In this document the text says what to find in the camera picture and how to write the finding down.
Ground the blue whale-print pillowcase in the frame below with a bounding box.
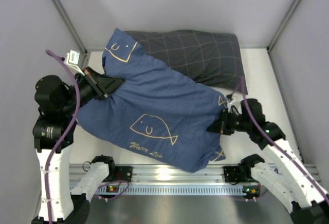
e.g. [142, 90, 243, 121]
[77, 29, 227, 173]

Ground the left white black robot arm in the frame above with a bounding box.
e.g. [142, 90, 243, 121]
[32, 67, 125, 223]

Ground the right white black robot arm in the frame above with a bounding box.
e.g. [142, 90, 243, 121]
[207, 99, 328, 223]

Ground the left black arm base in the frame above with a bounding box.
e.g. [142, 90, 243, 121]
[115, 166, 133, 182]

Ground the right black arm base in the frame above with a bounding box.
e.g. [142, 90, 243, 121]
[223, 166, 244, 185]

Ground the dark grey plaid pillow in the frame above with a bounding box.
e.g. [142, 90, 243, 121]
[127, 30, 248, 93]

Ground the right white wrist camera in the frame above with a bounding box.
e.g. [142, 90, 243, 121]
[226, 94, 239, 108]

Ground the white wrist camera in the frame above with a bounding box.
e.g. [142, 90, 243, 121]
[226, 94, 239, 108]
[64, 50, 82, 72]

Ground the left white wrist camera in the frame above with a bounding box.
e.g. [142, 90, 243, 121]
[64, 50, 82, 72]

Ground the aluminium mounting rail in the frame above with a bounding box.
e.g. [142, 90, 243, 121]
[68, 163, 322, 183]

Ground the slotted grey cable duct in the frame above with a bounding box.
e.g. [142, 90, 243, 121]
[96, 184, 261, 196]

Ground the left aluminium frame post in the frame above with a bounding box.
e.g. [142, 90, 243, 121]
[51, 0, 87, 55]

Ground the aluminium frame post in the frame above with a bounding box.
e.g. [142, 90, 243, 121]
[266, 0, 302, 54]
[51, 0, 87, 55]

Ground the right aluminium frame post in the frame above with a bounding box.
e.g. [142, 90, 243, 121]
[266, 0, 302, 54]

